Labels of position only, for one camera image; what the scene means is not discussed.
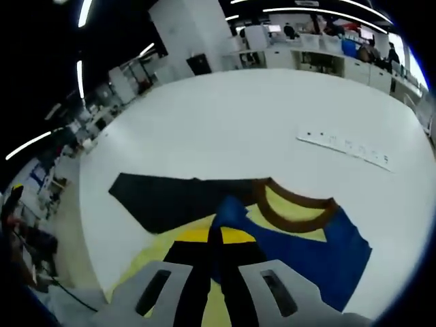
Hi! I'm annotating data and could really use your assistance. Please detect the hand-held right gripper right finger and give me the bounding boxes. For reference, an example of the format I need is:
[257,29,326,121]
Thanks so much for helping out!
[217,228,374,327]

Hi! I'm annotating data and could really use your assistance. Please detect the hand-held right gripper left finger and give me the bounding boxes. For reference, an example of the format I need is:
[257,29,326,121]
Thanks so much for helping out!
[91,228,211,327]

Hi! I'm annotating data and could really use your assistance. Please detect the yellow garment blue grey sleeves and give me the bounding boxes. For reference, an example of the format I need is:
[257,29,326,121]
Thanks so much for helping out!
[104,172,374,327]

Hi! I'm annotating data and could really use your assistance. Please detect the white flat strip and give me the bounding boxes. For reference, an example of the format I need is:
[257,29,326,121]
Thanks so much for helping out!
[295,125,393,174]

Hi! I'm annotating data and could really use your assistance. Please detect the black box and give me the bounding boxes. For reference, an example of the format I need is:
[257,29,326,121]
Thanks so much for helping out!
[185,53,213,76]

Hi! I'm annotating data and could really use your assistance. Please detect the row of white cabinets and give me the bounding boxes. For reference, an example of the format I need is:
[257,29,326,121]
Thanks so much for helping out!
[223,46,394,96]

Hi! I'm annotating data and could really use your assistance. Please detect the white pillar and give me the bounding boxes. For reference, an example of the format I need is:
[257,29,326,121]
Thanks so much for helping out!
[148,0,236,76]

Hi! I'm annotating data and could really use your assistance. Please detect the blue storage bin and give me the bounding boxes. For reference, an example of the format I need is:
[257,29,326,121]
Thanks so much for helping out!
[341,38,359,58]

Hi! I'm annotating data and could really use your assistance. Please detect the brown bag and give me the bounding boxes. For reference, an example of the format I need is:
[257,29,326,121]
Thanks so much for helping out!
[357,46,374,63]

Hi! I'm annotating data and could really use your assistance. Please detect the black cable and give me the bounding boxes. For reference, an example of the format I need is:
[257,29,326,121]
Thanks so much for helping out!
[50,276,100,313]

